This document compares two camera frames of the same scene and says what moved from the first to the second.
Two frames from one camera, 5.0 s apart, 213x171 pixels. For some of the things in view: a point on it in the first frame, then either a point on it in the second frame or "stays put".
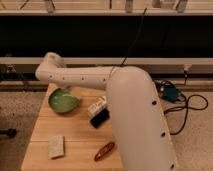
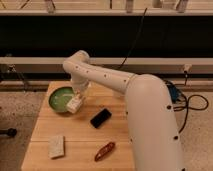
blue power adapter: x=171 y=93 stays put
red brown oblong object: x=104 y=151 stays put
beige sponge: x=56 y=147 stays put
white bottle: x=94 y=108 -> x=75 y=103
